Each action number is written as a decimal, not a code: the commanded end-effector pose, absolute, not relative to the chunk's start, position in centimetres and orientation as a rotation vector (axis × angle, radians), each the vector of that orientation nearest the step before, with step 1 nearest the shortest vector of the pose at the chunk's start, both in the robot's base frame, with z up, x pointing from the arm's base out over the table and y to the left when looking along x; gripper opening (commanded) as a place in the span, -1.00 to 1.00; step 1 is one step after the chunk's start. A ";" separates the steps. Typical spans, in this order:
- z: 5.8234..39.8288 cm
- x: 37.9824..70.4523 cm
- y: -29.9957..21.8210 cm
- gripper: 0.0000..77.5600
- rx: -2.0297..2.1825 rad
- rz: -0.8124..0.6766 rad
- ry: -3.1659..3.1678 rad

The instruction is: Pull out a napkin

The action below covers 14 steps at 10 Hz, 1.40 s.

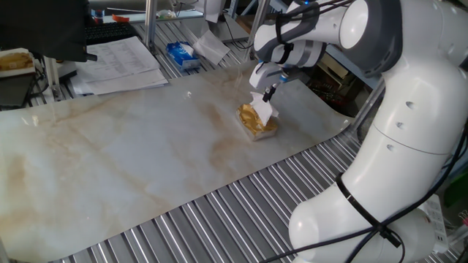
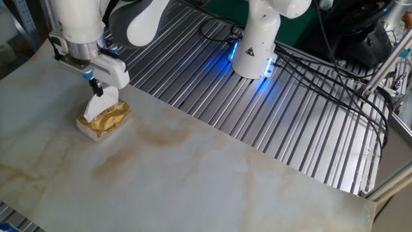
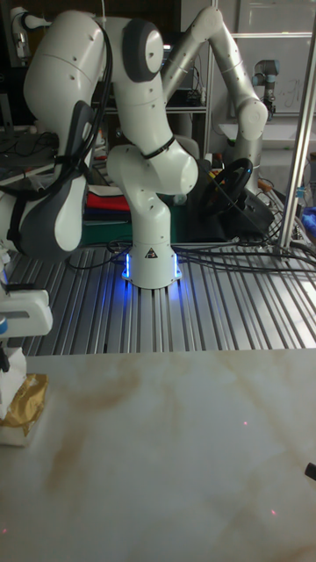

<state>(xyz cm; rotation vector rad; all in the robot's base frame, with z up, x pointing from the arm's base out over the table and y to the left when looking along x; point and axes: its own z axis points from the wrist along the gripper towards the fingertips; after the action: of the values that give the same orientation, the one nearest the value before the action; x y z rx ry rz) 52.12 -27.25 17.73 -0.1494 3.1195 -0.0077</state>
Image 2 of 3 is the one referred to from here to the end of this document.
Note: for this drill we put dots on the aluminium frame profile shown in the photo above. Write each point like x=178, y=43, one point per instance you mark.
x=386, y=64

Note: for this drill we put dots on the green board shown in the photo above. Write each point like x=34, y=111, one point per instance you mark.
x=225, y=9

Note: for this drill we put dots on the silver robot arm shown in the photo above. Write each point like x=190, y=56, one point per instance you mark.
x=399, y=13

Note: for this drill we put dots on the gold tissue pack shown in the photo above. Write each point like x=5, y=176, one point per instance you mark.
x=107, y=124

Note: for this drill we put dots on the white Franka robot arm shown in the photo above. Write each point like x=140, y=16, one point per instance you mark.
x=257, y=48

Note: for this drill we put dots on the aluminium table edge rail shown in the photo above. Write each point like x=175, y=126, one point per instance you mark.
x=391, y=183

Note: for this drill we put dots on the white paper napkin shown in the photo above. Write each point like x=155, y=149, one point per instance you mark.
x=101, y=104

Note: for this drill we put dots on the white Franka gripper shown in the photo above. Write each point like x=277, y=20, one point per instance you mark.
x=111, y=72

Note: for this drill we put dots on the marble pattern table mat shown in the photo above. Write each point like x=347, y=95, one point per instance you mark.
x=180, y=167

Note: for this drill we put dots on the grey camera with blue cap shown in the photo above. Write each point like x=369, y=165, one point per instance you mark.
x=77, y=66

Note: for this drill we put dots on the black steering wheel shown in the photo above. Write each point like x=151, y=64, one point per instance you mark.
x=354, y=13

